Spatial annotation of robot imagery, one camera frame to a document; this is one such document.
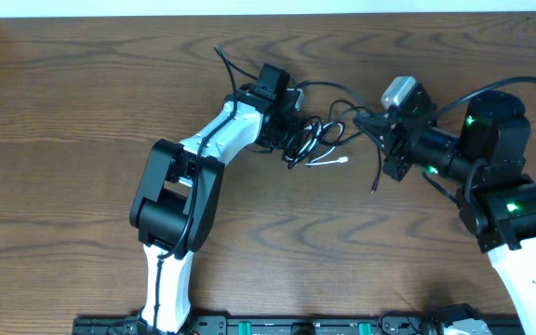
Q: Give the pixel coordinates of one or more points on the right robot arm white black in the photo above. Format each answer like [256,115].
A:
[496,199]

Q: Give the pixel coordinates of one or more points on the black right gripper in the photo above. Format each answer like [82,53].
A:
[394,140]

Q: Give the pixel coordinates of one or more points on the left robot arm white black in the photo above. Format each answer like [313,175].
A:
[175,205]

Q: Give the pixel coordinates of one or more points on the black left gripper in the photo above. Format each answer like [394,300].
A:
[299,127]

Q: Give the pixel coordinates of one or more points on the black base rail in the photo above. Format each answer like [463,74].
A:
[454,319]

